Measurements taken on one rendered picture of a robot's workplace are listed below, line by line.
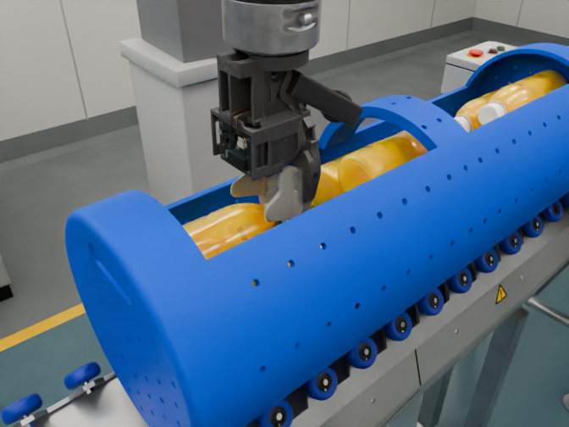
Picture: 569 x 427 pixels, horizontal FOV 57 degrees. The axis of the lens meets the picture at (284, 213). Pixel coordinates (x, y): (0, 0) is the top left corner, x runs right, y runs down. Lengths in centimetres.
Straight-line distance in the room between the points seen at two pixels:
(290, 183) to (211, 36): 84
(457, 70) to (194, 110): 67
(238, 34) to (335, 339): 32
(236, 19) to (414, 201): 29
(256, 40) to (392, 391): 54
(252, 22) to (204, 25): 87
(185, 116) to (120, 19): 224
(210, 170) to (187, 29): 37
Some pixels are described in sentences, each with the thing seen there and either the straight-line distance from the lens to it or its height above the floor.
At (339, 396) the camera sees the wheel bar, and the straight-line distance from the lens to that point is 73.
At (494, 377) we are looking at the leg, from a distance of 149.
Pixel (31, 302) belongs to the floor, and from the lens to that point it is 241.
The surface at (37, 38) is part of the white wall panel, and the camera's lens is 339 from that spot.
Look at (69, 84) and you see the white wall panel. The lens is 350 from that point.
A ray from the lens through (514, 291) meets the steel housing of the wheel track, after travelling 103.
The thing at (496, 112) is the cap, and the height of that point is 117.
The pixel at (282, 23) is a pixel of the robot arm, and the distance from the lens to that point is 47.
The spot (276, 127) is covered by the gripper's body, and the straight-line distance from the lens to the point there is 50.
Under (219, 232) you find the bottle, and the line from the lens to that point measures 54.
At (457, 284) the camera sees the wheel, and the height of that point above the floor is 97.
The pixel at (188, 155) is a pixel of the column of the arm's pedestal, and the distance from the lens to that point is 139.
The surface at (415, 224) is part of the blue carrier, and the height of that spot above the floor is 116.
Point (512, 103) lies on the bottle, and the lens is 95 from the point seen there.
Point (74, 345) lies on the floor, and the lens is 217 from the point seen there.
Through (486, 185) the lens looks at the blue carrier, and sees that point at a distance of 72.
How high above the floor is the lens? 151
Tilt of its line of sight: 34 degrees down
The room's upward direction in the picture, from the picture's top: straight up
